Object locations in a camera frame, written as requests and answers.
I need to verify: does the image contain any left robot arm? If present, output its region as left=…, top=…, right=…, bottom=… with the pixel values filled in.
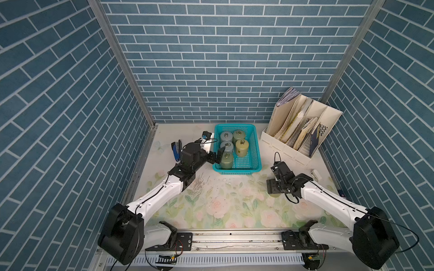
left=98, top=141, right=225, bottom=265

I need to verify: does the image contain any aluminium front rail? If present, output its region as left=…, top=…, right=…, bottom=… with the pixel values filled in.
left=89, top=229, right=369, bottom=271

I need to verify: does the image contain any small white object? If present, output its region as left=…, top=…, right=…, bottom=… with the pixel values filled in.
left=310, top=169, right=322, bottom=182

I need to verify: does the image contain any marker pen at wall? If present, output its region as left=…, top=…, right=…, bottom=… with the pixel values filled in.
left=337, top=189, right=346, bottom=199

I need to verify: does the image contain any beige file organizer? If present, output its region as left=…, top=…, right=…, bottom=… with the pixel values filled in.
left=261, top=94, right=342, bottom=166

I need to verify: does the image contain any dark blue booklet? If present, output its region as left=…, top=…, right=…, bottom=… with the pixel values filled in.
left=309, top=124, right=321, bottom=158

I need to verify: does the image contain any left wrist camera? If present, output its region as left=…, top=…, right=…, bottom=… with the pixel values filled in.
left=200, top=131, right=212, bottom=153

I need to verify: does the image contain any dark green tea canister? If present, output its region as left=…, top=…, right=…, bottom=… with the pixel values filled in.
left=220, top=151, right=234, bottom=170

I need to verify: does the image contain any grey-blue tea canister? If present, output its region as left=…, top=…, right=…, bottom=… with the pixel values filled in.
left=220, top=131, right=234, bottom=142
left=220, top=141, right=234, bottom=152

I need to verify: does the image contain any yellow tea canister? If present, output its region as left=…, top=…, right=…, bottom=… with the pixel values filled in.
left=235, top=139, right=249, bottom=157

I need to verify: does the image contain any purple-grey folder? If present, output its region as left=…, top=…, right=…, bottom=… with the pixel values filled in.
left=275, top=87, right=301, bottom=107

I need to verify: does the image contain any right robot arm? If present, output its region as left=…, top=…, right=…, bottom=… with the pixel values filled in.
left=267, top=161, right=405, bottom=269

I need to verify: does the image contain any blue stapler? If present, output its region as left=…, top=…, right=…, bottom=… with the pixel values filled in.
left=171, top=140, right=182, bottom=163

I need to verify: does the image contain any teal plastic basket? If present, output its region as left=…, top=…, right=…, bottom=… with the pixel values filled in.
left=213, top=124, right=262, bottom=175

